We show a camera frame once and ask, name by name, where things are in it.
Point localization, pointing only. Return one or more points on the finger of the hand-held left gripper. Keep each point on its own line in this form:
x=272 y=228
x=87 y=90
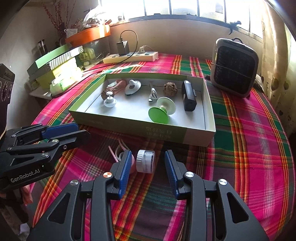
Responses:
x=76 y=139
x=61 y=129

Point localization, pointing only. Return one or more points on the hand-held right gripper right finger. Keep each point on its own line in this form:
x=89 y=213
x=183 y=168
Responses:
x=171 y=176

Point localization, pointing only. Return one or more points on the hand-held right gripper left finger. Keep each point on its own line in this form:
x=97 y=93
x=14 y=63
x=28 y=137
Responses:
x=124 y=176

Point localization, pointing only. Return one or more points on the small white jar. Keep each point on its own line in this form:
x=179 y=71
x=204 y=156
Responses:
x=145 y=162

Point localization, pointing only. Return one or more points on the green and white cardboard box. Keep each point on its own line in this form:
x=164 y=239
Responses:
x=111 y=126

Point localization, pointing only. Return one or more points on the white suction knob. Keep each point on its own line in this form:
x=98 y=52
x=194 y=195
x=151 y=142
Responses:
x=109 y=102

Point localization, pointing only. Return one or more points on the small brown walnut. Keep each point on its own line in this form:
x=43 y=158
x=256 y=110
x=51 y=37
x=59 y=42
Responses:
x=105 y=93

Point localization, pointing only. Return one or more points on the green and white spool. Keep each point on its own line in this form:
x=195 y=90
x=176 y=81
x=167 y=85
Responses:
x=159 y=114

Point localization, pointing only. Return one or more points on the pink toy with teal seat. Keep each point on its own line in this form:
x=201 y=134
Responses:
x=119 y=84

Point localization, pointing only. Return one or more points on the white round massager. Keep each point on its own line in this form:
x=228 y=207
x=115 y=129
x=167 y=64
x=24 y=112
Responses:
x=132 y=89

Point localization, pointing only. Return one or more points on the black rectangular device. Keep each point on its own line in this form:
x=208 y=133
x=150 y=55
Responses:
x=189 y=99

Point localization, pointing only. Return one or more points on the large brown carved walnut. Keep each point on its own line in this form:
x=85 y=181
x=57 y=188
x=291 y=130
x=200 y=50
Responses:
x=170 y=88

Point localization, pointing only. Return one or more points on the white side shelf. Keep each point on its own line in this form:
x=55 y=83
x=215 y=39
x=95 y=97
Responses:
x=39 y=95

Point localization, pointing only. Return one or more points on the green tissue pack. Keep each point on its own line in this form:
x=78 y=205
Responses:
x=61 y=85

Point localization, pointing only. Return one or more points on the green flat box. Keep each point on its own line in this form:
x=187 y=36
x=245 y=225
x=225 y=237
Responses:
x=46 y=59

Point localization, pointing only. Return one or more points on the green striped box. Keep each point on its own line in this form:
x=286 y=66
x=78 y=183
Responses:
x=67 y=55

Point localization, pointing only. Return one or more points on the plaid blanket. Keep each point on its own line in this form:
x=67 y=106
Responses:
x=242 y=150

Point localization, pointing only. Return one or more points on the small green printed box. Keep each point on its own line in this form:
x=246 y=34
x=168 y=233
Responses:
x=86 y=55

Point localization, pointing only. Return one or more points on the dark glass jar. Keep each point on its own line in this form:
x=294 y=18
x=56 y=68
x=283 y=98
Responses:
x=41 y=48

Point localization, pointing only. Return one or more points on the red flower branches in vase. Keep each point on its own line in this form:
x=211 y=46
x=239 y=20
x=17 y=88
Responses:
x=62 y=34

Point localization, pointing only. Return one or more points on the orange tray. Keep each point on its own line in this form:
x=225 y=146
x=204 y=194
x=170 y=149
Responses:
x=87 y=36

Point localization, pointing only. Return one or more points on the cream power strip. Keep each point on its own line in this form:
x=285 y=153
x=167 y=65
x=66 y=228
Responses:
x=138 y=57

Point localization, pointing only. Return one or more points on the white plug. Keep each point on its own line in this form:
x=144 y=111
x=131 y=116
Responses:
x=141 y=50

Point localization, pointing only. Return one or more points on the pile of cards and packets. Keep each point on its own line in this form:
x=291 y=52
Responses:
x=90 y=20

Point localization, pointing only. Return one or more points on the grey desktop heater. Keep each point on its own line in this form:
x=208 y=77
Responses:
x=233 y=67

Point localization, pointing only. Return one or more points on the heart print curtain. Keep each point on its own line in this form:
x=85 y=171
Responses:
x=277 y=69

